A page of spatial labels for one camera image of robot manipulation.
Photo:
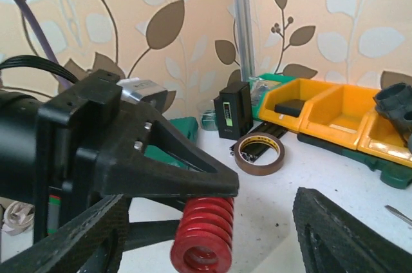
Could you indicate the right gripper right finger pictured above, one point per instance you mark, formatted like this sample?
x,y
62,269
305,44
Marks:
x,y
332,240

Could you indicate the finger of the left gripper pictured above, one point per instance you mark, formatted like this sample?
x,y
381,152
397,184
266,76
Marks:
x,y
146,233

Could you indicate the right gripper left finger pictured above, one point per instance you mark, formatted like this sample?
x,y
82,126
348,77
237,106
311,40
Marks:
x,y
92,242

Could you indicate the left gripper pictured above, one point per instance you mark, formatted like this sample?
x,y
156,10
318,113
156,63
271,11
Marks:
x,y
89,147

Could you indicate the large red spring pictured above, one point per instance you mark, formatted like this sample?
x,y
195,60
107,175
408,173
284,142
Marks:
x,y
203,241

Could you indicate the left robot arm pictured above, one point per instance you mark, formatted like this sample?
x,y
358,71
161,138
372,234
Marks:
x,y
18,134

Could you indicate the round beige power socket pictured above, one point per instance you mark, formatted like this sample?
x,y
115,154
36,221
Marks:
x,y
18,218

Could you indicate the brown tape roll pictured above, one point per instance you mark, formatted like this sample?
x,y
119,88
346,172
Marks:
x,y
252,146

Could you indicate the yellow triple bin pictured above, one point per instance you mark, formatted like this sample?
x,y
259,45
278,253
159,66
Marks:
x,y
342,114

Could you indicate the black battery charger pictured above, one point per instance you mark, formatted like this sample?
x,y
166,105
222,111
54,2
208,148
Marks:
x,y
234,111

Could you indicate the black box in bin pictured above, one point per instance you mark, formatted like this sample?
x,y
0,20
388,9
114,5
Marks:
x,y
291,107

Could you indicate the black pipe fitting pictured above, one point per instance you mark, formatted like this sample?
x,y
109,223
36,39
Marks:
x,y
394,104

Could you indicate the green small bin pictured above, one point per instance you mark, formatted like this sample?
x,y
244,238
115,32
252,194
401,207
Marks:
x,y
261,85

